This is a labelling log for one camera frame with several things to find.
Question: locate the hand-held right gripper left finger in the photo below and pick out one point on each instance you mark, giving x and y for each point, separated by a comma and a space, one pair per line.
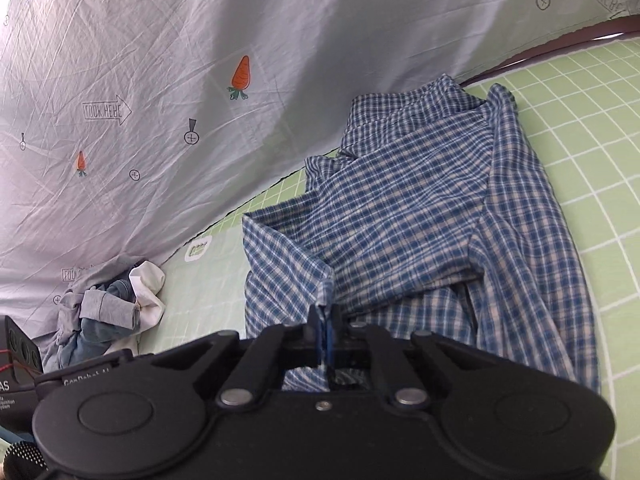
318, 342

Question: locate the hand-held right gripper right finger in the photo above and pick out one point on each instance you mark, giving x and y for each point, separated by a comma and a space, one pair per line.
331, 342

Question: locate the blue plaid shirt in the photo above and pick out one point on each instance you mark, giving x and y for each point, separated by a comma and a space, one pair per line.
410, 210

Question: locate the blue-grey garment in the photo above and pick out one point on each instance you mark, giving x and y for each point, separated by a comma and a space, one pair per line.
95, 335

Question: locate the grey sweater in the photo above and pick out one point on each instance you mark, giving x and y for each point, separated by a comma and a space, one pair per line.
107, 307

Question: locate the white garment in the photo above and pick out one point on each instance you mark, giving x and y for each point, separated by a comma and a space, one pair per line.
147, 305

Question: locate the green grid mat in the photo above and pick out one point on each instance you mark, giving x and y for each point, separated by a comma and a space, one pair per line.
590, 185

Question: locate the grey carrot-print bed sheet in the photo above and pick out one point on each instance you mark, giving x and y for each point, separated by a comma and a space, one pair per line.
150, 60

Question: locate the dark brown bed rail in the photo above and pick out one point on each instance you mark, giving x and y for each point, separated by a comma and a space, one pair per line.
575, 39

